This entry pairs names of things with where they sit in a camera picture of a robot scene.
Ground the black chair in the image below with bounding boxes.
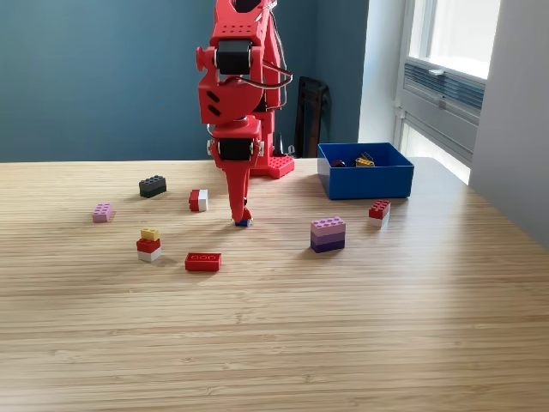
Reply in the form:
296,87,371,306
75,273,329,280
294,76,332,159

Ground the black lego brick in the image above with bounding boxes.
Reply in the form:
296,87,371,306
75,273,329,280
138,174,168,199

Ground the pink and purple lego stack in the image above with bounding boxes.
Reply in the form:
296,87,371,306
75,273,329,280
310,216,347,254

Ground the white framed window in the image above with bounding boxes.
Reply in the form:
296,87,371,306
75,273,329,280
398,0,503,173

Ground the grey window vent grille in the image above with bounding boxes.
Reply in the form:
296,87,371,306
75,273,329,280
402,59,488,113

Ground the yellow red white lego stack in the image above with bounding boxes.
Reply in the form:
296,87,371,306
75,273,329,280
136,226,163,264

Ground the red and white lego brick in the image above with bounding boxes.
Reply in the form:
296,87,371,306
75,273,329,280
367,199,392,227
188,189,209,213

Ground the blue plastic bin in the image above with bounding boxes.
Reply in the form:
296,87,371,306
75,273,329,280
317,142,415,201

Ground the pink lego brick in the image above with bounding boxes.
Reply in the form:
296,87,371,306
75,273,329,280
92,203,115,224

